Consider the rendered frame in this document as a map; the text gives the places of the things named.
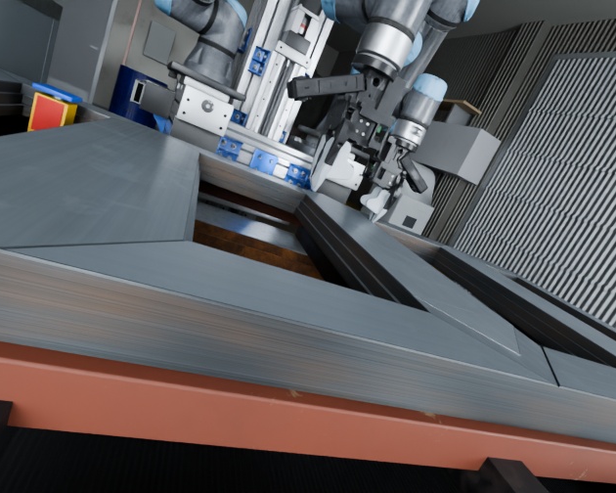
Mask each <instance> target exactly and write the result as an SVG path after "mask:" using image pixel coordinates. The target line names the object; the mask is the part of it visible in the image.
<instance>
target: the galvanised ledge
mask: <svg viewBox="0 0 616 493"><path fill-rule="evenodd" d="M196 220H198V221H201V222H204V223H208V224H211V225H214V226H217V227H220V228H223V229H226V230H229V231H232V232H235V233H239V234H242V235H245V236H248V237H251V238H253V239H256V240H259V241H262V242H266V243H269V244H272V245H275V246H278V247H283V248H286V249H289V250H292V251H296V252H299V253H302V254H305V255H308V254H307V253H306V251H305V250H304V248H303V247H302V245H301V244H300V242H299V241H298V239H297V238H296V237H295V234H292V233H290V232H288V231H285V230H282V229H279V228H276V227H273V226H270V225H267V224H264V223H261V222H258V221H255V220H252V219H250V218H247V217H244V216H241V215H238V214H235V213H233V212H230V211H227V210H224V209H221V208H218V207H215V206H212V205H210V204H207V203H204V202H199V201H198V202H197V210H196Z"/></svg>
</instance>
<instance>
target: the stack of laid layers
mask: <svg viewBox="0 0 616 493"><path fill-rule="evenodd" d="M35 92H38V93H45V92H43V91H40V90H38V89H35V88H33V87H30V86H27V85H25V84H22V83H16V82H6V81H0V115H15V114H22V115H25V116H28V117H30V115H31V110H32V105H33V101H34V96H35ZM199 179H200V180H202V181H205V182H208V183H211V184H213V185H216V186H219V187H222V188H224V189H227V190H230V191H233V192H235V193H238V194H241V195H244V196H246V197H249V198H252V199H255V200H257V201H260V202H265V203H267V204H269V205H272V206H275V207H277V208H280V209H283V210H286V211H288V212H291V213H293V214H294V215H295V216H296V218H297V219H298V220H299V221H300V223H301V224H302V225H303V227H304V228H305V229H306V231H307V232H308V233H309V235H310V236H311V237H312V238H313V240H314V241H315V242H316V244H317V245H318V246H319V248H320V249H321V250H322V252H323V253H324V254H325V256H326V257H327V258H328V259H329V261H330V262H331V264H332V265H333V266H334V268H335V269H336V270H337V272H338V273H339V274H340V275H341V277H342V278H343V279H344V281H345V282H346V283H347V285H348V286H349V287H350V289H351V290H354V291H360V292H363V293H367V294H370V295H373V296H377V297H380V298H383V299H387V300H390V301H394V302H397V303H400V304H404V305H407V306H410V307H414V308H416V309H419V310H423V311H426V312H429V313H431V314H433V315H435V316H437V317H438V318H440V319H442V320H444V321H445V322H447V323H449V324H451V325H452V326H454V327H456V328H457V329H459V330H461V331H463V332H464V333H466V334H468V335H470V336H472V337H474V338H476V339H477V340H479V341H481V342H483V343H484V344H486V345H488V346H490V347H491V348H493V349H495V350H497V351H498V352H500V353H502V354H504V356H506V357H508V358H510V359H511V360H513V361H515V362H517V363H518V364H520V365H522V366H524V367H525V368H527V369H529V370H531V371H532V372H534V373H536V374H537V375H539V376H541V377H543V378H544V379H546V380H548V381H550V382H552V383H554V384H555V385H553V384H549V383H544V382H540V381H533V380H529V379H525V378H522V377H518V376H514V375H509V374H505V373H501V372H497V371H493V370H489V369H485V368H481V367H476V366H472V365H468V364H465V363H461V362H457V361H453V360H449V359H444V358H440V357H436V356H432V355H428V354H424V353H420V352H416V351H412V350H408V349H404V348H400V347H396V346H392V345H388V344H384V343H380V342H375V341H371V340H367V339H363V338H359V337H355V336H349V335H344V334H340V333H336V332H332V331H328V330H324V329H320V328H316V327H311V326H307V325H303V324H299V323H295V322H291V321H288V320H284V319H279V318H275V317H271V316H267V315H263V314H259V313H255V312H251V311H247V310H242V309H239V308H235V307H231V306H227V305H223V304H219V303H215V302H210V301H206V300H202V299H198V298H194V297H190V296H186V295H182V294H178V293H174V292H170V291H163V290H159V289H155V288H151V287H146V286H142V285H138V284H134V283H130V282H126V281H122V280H118V279H115V278H110V277H106V276H102V275H98V274H94V273H90V272H86V271H82V270H77V269H73V268H69V267H65V266H62V265H58V264H54V263H50V262H45V261H41V260H37V259H33V258H29V257H25V256H21V255H17V254H12V253H9V252H5V251H1V250H0V341H4V342H9V343H15V344H21V345H27V346H33V347H39V348H45V349H51V350H57V351H62V352H68V353H74V354H80V355H86V356H92V357H98V358H104V359H110V360H115V361H121V362H127V363H133V364H139V365H145V366H151V367H157V368H162V369H169V370H175V371H181V372H187V373H193V374H199V375H205V376H211V377H216V378H222V379H228V380H234V381H245V382H251V383H257V384H263V385H269V386H274V387H280V388H286V389H292V390H298V391H304V392H310V393H316V394H322V395H327V396H333V397H339V398H345V399H351V400H357V401H363V402H369V403H374V404H380V405H386V406H392V407H398V408H404V409H410V410H416V411H422V412H427V413H433V414H439V415H445V416H451V417H457V418H463V419H469V420H475V421H480V422H486V423H492V424H498V425H504V426H516V427H522V428H528V429H534V430H539V431H545V432H551V433H557V434H563V435H569V436H575V437H581V438H587V439H592V440H598V441H604V442H610V443H616V400H613V399H609V398H605V397H601V396H597V395H593V394H589V393H586V392H581V391H577V390H573V389H569V388H565V387H561V386H559V385H558V382H557V380H556V378H555V376H554V373H553V371H552V369H551V367H550V363H549V361H548V359H547V356H546V354H545V352H544V350H543V348H542V347H541V346H540V345H538V344H537V343H536V342H534V341H533V340H532V339H530V338H529V337H528V336H526V335H524V334H523V333H522V332H520V331H519V330H518V329H516V328H514V330H515V334H516V338H517V342H518V346H519V350H520V354H521V355H518V354H516V353H514V352H513V351H511V350H509V349H507V348H506V347H504V346H502V345H500V344H498V343H497V342H495V341H493V340H491V339H490V338H488V337H486V336H484V335H482V334H480V333H478V332H477V331H476V330H474V329H472V328H470V327H469V326H467V325H465V324H463V323H461V322H460V321H458V320H456V319H454V318H453V317H451V316H449V315H447V314H446V313H444V312H442V311H440V310H438V309H437V308H435V307H433V306H431V305H430V304H428V303H426V302H424V301H422V300H421V299H419V298H417V297H415V296H414V295H412V294H410V293H409V292H408V291H407V290H406V289H405V288H404V287H403V286H402V285H401V284H400V283H399V282H397V281H396V280H395V279H394V278H393V277H392V276H391V275H390V274H389V273H388V272H387V271H386V270H385V269H384V268H383V267H382V266H381V265H380V264H378V263H377V262H376V261H375V260H374V259H373V258H372V257H371V256H370V255H369V254H368V253H367V252H366V251H365V250H364V249H363V248H362V247H361V246H359V245H358V244H357V243H356V242H355V241H354V240H353V239H352V238H351V237H350V236H349V235H348V234H347V233H346V232H345V231H344V230H343V229H341V228H340V227H339V226H338V225H337V224H336V223H335V222H334V221H333V220H332V219H331V218H330V217H329V216H328V215H327V214H326V213H325V212H324V211H322V210H321V209H320V208H319V207H318V206H317V205H316V204H315V203H314V202H313V201H312V200H311V199H310V198H309V197H308V196H307V195H306V194H303V193H300V192H298V191H295V190H293V189H291V188H288V187H286V186H283V185H281V184H278V183H276V182H273V181H270V180H268V179H265V178H263V177H260V176H258V175H255V174H253V173H250V172H247V171H245V170H242V169H240V168H237V167H235V166H232V165H231V164H228V163H225V162H223V161H220V160H218V159H215V158H213V157H209V156H206V155H203V154H201V153H199V157H198V168H197V173H196V179H195V184H194V189H193V195H192V200H191V206H190V212H189V217H188V223H187V229H186V234H185V240H184V241H191V242H192V241H193V235H194V227H195V219H196V210H197V202H198V185H199ZM374 224H375V225H376V226H378V227H379V228H380V229H382V230H383V231H384V232H386V233H387V234H389V235H390V236H391V237H393V238H394V239H395V240H397V241H398V242H399V243H401V244H402V245H404V246H405V247H407V248H408V249H409V250H411V251H412V252H413V253H415V254H416V255H418V256H419V257H420V258H422V259H423V260H424V261H426V262H428V263H431V264H432V265H433V266H435V267H436V268H438V269H439V270H440V271H442V272H443V273H444V274H446V275H447V276H449V277H450V278H451V279H453V280H454V281H455V282H457V283H458V284H460V285H461V286H462V287H464V288H465V289H466V290H468V291H470V292H471V293H472V294H474V295H475V296H476V297H478V298H479V299H481V300H482V301H483V302H485V303H486V304H488V305H489V306H490V307H492V308H493V309H494V310H496V311H497V312H499V313H500V314H501V315H503V316H504V317H505V318H507V319H508V320H510V321H511V322H512V323H513V324H514V325H515V326H517V327H518V328H520V329H521V330H522V331H524V332H525V333H526V334H528V335H529V336H531V337H532V338H534V339H535V340H536V341H538V342H539V343H541V344H542V345H543V346H545V347H547V348H550V349H553V350H557V351H560V352H564V353H567V354H570V355H574V356H577V357H580V358H584V359H587V360H590V361H594V362H596V363H599V364H603V365H606V366H609V367H613V368H616V356H614V355H612V354H611V353H609V352H608V351H606V350H604V349H603V348H601V347H600V346H598V345H596V344H595V343H593V342H592V341H590V340H588V339H587V338H585V337H584V336H581V335H580V334H578V333H577V332H575V331H573V330H572V329H570V328H569V327H567V326H565V325H564V324H562V323H561V322H559V321H557V320H556V319H554V318H553V317H552V316H550V315H549V314H547V313H546V312H544V311H542V310H541V309H539V308H538V307H536V306H534V305H533V304H531V303H530V302H528V301H526V300H525V299H523V298H522V297H520V296H518V295H517V294H515V293H514V292H512V291H510V290H508V289H507V288H505V287H503V286H502V285H500V284H499V283H497V282H495V281H494V280H492V279H491V278H489V277H487V276H486V275H484V274H483V273H481V272H479V271H478V270H476V269H475V268H473V267H471V266H470V265H468V264H467V263H465V262H463V261H462V260H460V259H459V258H457V257H455V256H454V255H452V254H451V253H449V252H448V251H446V250H445V249H443V248H441V247H440V246H436V245H434V244H431V243H429V242H426V241H423V240H421V239H418V238H416V237H413V236H411V235H408V234H406V233H403V232H400V231H398V230H395V229H393V228H390V227H388V226H385V225H383V224H380V223H377V222H375V223H374ZM489 267H490V266H489ZM490 268H492V269H494V270H496V271H497V272H499V273H501V274H502V275H504V276H506V277H508V278H509V279H511V280H513V281H514V282H516V283H517V284H518V285H520V286H522V287H524V288H525V289H527V290H529V291H531V292H533V293H535V294H536V295H538V296H540V297H541V298H543V299H545V300H546V301H548V302H550V303H552V304H553V305H555V306H557V307H558V308H560V309H562V310H563V311H565V312H567V313H569V314H570V315H572V316H574V317H575V318H577V319H579V320H581V321H582V322H584V323H586V324H587V325H589V326H591V327H592V328H594V329H596V330H598V331H599V332H601V333H603V334H604V335H606V336H609V337H610V338H612V339H614V340H615V341H616V333H614V332H613V331H611V330H609V329H607V328H605V327H604V326H602V325H601V324H599V323H598V322H596V321H594V320H592V319H591V318H589V317H587V316H585V315H584V314H582V313H580V312H578V311H576V310H575V309H573V308H571V307H569V306H568V305H566V304H564V303H562V302H561V301H559V300H557V299H555V298H554V297H552V296H550V295H548V294H546V293H545V292H543V291H540V290H539V289H537V288H535V287H533V286H532V285H530V284H528V283H526V282H525V281H523V280H521V279H519V278H517V277H515V276H512V275H510V274H508V273H506V272H503V271H501V270H498V269H496V268H493V267H490Z"/></svg>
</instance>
